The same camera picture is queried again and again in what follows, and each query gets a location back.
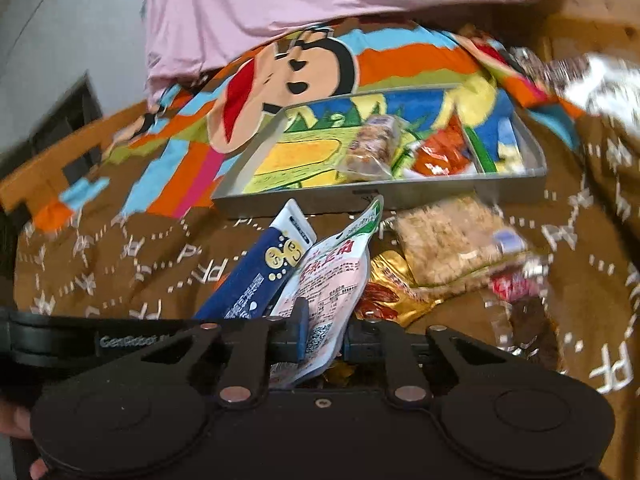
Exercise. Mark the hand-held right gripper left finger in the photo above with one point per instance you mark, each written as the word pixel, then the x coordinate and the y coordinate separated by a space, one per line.
pixel 301 332

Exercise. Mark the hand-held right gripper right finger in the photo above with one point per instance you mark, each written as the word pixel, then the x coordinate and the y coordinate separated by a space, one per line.
pixel 352 342

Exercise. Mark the white and pink snack packet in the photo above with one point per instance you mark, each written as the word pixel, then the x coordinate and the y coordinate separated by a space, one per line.
pixel 325 270

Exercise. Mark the blue snack packet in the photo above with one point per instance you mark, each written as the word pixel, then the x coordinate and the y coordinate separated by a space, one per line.
pixel 250 280

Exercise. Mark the gold snack packet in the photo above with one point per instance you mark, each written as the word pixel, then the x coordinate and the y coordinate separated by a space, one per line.
pixel 395 280

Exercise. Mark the clear rice cracker packet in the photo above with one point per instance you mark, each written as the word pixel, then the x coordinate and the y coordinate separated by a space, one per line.
pixel 445 240

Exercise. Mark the clear red dates packet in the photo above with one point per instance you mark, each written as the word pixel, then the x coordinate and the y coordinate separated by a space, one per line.
pixel 525 320

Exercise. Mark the metal tray with printed base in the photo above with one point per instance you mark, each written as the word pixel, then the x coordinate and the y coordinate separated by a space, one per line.
pixel 450 192

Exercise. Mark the clear nut brittle packet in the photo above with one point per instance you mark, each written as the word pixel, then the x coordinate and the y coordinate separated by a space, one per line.
pixel 370 147

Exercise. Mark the orange cubes snack packet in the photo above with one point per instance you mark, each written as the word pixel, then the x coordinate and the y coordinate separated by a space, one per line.
pixel 440 155

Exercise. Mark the person's left hand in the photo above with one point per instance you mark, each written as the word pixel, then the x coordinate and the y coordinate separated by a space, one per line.
pixel 15 420

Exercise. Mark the cartoon monkey printed blanket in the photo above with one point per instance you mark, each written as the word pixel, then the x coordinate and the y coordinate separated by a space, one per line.
pixel 125 260

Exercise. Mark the dark window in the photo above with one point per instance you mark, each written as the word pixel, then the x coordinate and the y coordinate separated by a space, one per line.
pixel 65 115

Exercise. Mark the white floral quilt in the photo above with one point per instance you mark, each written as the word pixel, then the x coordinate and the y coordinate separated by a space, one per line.
pixel 600 80

